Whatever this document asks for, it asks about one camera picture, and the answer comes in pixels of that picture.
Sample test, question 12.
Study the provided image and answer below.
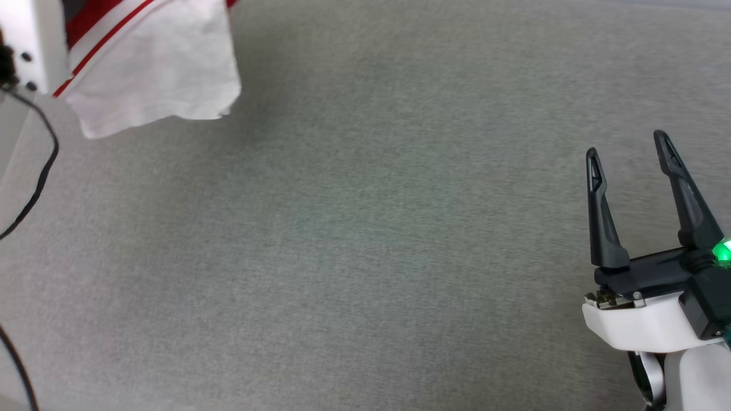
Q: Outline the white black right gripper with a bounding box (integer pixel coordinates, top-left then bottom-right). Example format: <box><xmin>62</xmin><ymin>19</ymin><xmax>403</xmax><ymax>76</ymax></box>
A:
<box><xmin>582</xmin><ymin>130</ymin><xmax>727</xmax><ymax>352</ymax></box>

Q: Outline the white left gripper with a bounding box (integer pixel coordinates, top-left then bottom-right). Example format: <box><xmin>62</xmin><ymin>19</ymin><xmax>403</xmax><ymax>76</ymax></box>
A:
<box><xmin>0</xmin><ymin>0</ymin><xmax>73</xmax><ymax>95</ymax></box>

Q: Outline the red white basketball jersey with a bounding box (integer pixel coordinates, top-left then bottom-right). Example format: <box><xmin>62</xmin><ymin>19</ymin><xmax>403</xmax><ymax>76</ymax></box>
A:
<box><xmin>53</xmin><ymin>0</ymin><xmax>242</xmax><ymax>140</ymax></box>

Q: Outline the grey fabric sofa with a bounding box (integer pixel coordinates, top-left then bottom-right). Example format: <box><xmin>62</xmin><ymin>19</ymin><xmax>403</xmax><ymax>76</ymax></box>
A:
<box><xmin>0</xmin><ymin>0</ymin><xmax>731</xmax><ymax>411</ymax></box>

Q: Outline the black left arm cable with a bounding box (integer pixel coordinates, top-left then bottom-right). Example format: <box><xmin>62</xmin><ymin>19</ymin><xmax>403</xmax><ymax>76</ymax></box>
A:
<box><xmin>0</xmin><ymin>86</ymin><xmax>60</xmax><ymax>411</ymax></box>

